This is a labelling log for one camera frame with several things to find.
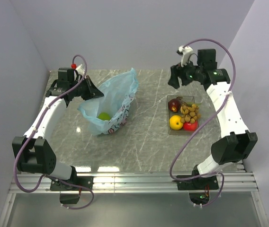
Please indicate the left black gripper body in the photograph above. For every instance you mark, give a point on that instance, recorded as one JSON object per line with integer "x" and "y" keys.
{"x": 82, "y": 90}

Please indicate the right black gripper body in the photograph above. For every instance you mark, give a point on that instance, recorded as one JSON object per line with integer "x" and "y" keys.
{"x": 189, "y": 73}

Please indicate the dark red fake apple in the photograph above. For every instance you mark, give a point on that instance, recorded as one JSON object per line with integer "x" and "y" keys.
{"x": 174, "y": 105}

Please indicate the light blue plastic bag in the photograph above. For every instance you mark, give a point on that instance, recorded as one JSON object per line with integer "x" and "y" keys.
{"x": 119, "y": 91}

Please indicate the green fake apple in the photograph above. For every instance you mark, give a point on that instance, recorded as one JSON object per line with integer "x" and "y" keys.
{"x": 104, "y": 116}

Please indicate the brown fake longan bunch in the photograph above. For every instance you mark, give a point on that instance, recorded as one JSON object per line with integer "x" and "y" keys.
{"x": 189, "y": 112}

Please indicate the yellow fake lemon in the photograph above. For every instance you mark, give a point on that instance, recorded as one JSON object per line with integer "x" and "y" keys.
{"x": 175, "y": 122}

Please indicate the red fake tomato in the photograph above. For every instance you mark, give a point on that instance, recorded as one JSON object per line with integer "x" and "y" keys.
{"x": 188, "y": 126}

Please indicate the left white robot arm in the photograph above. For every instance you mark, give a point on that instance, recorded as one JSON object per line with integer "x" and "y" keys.
{"x": 32, "y": 151}

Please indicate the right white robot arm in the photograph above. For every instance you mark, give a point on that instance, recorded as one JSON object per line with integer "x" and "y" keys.
{"x": 236, "y": 142}

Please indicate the clear plastic fruit tray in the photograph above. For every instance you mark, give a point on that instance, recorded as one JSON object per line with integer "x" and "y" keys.
{"x": 187, "y": 99}

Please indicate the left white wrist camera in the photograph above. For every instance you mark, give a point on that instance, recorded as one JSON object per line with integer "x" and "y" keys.
{"x": 80, "y": 70}

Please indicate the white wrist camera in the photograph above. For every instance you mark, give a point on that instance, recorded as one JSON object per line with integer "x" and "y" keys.
{"x": 185, "y": 53}
{"x": 80, "y": 70}

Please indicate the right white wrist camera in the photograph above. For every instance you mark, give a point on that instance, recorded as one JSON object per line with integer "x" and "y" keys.
{"x": 185, "y": 53}

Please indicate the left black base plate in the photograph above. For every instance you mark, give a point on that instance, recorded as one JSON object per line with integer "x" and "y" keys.
{"x": 65, "y": 185}

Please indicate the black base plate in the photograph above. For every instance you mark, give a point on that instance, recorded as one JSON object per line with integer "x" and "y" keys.
{"x": 200, "y": 183}
{"x": 65, "y": 185}

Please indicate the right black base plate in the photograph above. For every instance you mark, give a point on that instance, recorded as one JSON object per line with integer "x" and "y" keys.
{"x": 200, "y": 183}

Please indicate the aluminium mounting rail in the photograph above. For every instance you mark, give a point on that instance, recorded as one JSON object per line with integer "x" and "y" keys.
{"x": 130, "y": 170}

